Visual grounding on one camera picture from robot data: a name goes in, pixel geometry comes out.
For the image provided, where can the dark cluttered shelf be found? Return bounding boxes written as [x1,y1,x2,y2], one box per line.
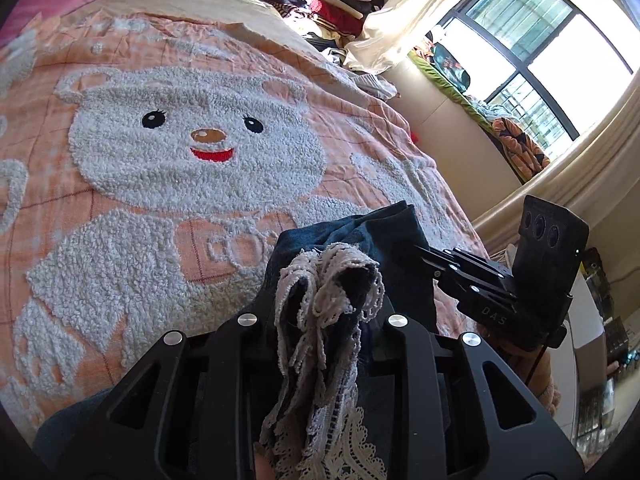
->
[575,247,632,461]

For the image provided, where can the person's dark clothing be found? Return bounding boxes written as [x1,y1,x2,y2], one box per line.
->
[32,387,151,467]

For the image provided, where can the black framed window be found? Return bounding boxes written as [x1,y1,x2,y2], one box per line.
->
[437,0,636,162]

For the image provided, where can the white striped garment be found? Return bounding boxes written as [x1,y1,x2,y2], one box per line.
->
[345,72,399,102]

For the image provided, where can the person's right forearm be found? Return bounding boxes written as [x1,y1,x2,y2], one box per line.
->
[525,352,562,417]

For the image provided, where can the person's right hand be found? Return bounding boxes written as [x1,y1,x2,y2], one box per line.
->
[492,337,543,386]

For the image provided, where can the dark green printed bag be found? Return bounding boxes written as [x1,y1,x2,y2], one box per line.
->
[431,42,474,94]

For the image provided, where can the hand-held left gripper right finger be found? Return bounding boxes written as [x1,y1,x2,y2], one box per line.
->
[370,307,586,480]

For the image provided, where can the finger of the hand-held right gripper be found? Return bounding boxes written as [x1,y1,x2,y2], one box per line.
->
[413,243,515,283]
[433,267,518,312]

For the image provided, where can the peach bear blanket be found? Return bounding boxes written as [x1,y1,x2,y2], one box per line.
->
[0,0,493,441]

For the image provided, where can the blue denim pants lace trim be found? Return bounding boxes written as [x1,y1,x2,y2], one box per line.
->
[252,201,439,480]

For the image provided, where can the green windowsill mat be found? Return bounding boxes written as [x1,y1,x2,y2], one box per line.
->
[407,42,507,137]

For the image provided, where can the orange and dark cloth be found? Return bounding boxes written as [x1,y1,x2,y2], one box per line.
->
[490,117,552,187]

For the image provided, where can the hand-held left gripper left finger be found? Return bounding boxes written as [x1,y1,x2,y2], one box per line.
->
[65,305,281,480]

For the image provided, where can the cream curtain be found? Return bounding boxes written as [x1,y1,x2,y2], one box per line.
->
[472,85,640,257]
[344,0,531,77]

